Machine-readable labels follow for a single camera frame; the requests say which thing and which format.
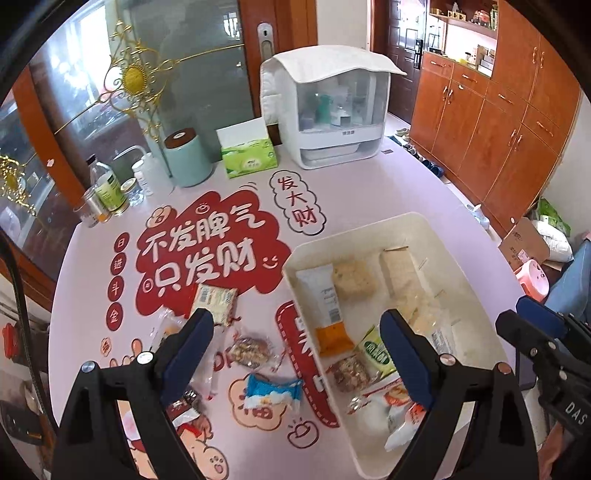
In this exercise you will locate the white orange snack packet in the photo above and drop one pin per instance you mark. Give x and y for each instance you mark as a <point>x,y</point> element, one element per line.
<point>325,300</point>

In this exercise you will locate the white cosmetics organizer box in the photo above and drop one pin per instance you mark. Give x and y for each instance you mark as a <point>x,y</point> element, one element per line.
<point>328,152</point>

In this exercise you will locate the cardboard box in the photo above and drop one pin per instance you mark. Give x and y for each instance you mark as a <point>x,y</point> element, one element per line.
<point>526,242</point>

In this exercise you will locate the clear nut bar packet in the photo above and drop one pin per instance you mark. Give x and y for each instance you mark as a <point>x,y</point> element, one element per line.
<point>251,350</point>
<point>351,374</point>

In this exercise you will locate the teal canister with brown lid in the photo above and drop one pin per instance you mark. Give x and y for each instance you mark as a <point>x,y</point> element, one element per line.
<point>187,161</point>

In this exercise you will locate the yellow biscuit packet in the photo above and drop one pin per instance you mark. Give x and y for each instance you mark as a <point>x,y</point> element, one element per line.
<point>214,300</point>

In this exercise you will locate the white plastic bin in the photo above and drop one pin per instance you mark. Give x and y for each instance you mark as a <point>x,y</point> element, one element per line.
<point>323,251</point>

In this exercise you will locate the square rice cracker packet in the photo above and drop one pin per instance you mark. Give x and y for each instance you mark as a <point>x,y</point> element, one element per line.
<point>353,281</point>

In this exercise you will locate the dark red snack packet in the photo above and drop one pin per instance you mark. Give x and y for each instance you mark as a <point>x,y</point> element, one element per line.
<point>189,402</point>

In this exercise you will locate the pink plastic stool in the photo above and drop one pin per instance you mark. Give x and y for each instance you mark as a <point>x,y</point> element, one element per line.
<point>531,279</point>

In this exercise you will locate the white squeeze bottle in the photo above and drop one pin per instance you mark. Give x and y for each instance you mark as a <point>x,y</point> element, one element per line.
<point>157,170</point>

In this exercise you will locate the red plastic container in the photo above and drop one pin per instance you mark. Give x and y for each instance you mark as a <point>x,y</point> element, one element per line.
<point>7,339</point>

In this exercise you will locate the pink printed tablecloth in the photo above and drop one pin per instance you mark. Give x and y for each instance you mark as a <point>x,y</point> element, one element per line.
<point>369,184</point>

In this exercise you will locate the blue white snack packet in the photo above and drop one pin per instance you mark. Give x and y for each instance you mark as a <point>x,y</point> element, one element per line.
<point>270,392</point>

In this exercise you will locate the small glass cup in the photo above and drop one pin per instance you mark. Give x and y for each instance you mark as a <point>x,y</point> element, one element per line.
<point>81,213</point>

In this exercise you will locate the green white snack packet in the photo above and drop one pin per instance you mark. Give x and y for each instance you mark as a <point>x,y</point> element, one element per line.
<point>374,355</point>

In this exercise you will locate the dark brown entry door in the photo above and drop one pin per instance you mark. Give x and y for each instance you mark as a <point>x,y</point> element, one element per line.
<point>397,46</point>

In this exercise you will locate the clear orange snack packet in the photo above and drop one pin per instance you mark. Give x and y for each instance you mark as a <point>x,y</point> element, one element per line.
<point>164,327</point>

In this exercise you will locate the glass bottle with green label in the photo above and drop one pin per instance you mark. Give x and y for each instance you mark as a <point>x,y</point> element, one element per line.
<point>108,191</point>

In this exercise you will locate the wooden door frame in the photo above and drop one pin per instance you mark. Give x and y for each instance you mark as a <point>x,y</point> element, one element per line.
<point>295,23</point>

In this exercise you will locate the white pill bottle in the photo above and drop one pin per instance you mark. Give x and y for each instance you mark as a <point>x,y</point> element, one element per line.
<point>142,180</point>

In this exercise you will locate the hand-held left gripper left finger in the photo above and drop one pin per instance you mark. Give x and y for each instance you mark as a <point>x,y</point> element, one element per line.
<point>184,364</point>

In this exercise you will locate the green tissue box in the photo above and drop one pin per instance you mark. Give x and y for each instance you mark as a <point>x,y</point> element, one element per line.
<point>249,159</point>

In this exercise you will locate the white quilted cloth cover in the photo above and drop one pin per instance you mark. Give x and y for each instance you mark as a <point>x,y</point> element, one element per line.
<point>332,62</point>

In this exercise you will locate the green white bag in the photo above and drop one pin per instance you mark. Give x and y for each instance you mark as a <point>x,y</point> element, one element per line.
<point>551,214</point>

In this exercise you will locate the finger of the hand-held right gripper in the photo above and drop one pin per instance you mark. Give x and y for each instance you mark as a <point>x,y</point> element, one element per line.
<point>542,311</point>
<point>526,334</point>

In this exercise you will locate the wooden wall cabinet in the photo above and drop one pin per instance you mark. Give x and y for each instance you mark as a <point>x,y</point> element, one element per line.
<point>485,138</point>

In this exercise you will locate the long rice crisp packet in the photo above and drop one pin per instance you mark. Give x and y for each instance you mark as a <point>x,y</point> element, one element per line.
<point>399,277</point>

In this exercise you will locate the person's right hand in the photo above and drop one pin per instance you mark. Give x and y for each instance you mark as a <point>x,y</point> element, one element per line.
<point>561,445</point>

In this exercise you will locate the white plastic bag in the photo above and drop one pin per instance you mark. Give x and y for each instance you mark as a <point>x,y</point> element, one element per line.
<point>558,244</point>

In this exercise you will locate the clear white snack packet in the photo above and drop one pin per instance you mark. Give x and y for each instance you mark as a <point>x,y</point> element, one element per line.
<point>212,364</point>

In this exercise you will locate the small glass jar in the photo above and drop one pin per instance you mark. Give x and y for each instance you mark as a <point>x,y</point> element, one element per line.
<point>130,191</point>

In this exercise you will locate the small golden can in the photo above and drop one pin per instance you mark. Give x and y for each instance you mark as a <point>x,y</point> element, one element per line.
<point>94,210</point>

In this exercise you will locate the glass door with gold ornament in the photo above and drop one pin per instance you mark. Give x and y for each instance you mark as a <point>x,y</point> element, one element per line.
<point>60,106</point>
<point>198,83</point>

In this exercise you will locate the red white snack packet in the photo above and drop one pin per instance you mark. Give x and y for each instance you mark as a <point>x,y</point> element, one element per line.
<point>392,397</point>

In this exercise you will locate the row of shoes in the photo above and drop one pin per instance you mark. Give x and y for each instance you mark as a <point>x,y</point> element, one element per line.
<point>431,168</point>

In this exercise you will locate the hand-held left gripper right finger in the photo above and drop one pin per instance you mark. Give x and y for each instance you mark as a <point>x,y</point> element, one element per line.
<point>406,360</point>

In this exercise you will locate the blue fabric chair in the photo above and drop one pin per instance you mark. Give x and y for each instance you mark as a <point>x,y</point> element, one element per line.
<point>570,277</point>

